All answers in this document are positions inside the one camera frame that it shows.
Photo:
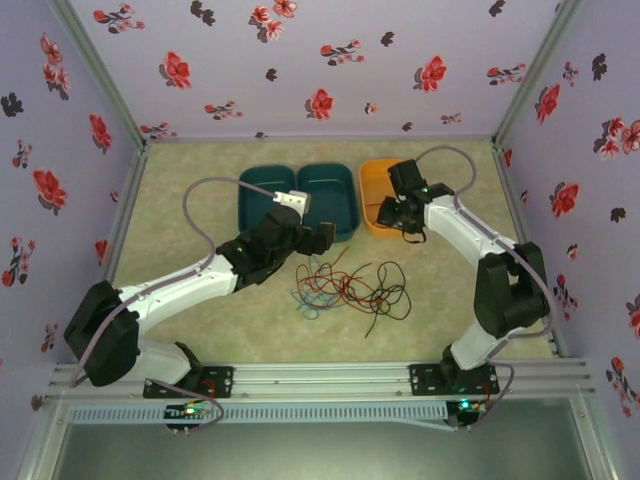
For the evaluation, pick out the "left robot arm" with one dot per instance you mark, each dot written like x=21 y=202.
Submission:
x=170 y=292

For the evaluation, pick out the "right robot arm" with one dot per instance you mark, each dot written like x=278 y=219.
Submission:
x=465 y=225

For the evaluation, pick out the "orange plastic bin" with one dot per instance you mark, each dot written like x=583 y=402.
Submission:
x=372 y=185

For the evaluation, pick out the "teal plastic bin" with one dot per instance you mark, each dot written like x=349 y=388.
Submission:
x=335 y=200
x=255 y=200

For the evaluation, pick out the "grey baseboard strip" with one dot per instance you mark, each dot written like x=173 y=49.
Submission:
x=320 y=139

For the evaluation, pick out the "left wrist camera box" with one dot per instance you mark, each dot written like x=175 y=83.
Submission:
x=295 y=199

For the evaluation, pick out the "aluminium side rail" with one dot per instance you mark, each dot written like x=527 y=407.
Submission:
x=127 y=210
x=510 y=200

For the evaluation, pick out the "aluminium mounting rail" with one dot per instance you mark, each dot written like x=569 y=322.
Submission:
x=320 y=380

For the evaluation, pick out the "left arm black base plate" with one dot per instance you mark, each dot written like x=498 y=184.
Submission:
x=220 y=380

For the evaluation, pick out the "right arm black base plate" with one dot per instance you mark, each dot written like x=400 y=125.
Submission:
x=425 y=380

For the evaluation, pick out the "aluminium corner post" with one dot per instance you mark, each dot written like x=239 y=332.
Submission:
x=540 y=70
x=100 y=70

